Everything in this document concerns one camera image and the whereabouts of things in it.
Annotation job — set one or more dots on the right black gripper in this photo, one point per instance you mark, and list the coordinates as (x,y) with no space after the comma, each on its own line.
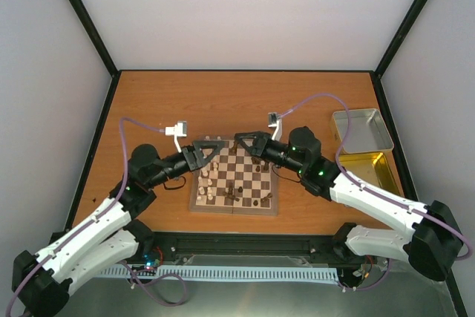
(260,142)

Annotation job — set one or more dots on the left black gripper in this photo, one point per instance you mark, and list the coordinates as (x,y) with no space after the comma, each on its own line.
(194,156)

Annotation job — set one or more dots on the dark pawn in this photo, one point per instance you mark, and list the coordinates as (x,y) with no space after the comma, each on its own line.
(233,148)

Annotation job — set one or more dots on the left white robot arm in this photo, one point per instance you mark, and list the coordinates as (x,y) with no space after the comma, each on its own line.
(44,281)

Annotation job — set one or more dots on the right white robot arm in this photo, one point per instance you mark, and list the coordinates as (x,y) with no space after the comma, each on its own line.
(425,236)

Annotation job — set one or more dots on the row of white chess pieces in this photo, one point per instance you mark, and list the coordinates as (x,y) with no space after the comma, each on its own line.
(207,177)

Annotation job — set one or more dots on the wooden folding chess board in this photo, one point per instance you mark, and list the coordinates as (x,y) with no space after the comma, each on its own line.
(245,171)

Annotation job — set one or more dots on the dark bishop chess piece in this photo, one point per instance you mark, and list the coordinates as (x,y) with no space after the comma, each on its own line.
(266,198)

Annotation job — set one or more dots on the silver tin lid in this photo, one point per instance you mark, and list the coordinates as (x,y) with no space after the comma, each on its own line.
(368,131)

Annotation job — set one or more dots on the gold tin box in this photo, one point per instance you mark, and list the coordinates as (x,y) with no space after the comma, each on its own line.
(372,168)

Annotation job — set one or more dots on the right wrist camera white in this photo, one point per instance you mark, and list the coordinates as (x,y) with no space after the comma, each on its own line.
(275,123)

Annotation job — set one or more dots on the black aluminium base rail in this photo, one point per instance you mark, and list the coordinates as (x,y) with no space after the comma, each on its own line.
(319,249)

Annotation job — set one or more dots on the light blue cable duct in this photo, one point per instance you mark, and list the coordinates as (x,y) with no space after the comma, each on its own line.
(242,274)

